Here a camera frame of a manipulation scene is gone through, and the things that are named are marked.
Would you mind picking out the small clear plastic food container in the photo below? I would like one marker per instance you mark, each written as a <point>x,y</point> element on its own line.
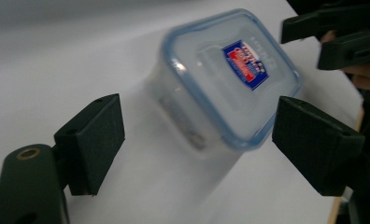
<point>223,87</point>

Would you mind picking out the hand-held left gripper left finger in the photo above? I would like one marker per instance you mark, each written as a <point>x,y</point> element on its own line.
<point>96,143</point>

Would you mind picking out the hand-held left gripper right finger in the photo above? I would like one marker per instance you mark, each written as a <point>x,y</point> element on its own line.
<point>317,143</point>

